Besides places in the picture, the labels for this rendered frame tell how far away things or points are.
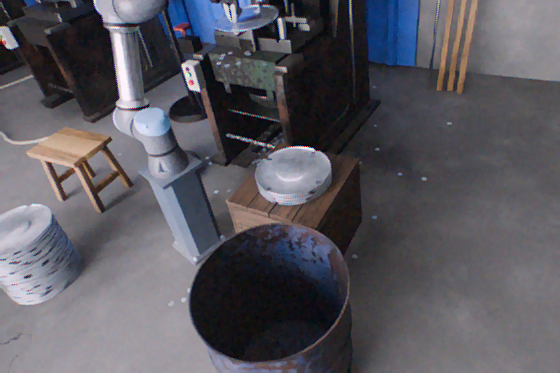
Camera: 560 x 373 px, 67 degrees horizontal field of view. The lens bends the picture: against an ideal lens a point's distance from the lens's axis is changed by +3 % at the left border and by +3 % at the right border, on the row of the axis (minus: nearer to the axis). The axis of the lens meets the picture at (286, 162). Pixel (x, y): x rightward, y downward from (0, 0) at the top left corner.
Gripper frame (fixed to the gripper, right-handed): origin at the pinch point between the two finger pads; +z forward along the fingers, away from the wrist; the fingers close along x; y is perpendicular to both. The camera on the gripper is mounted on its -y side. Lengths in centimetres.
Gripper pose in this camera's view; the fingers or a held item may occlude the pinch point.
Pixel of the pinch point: (233, 22)
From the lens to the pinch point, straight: 190.8
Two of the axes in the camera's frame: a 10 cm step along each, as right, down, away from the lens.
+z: 1.2, 7.9, 6.0
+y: 5.3, -5.7, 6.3
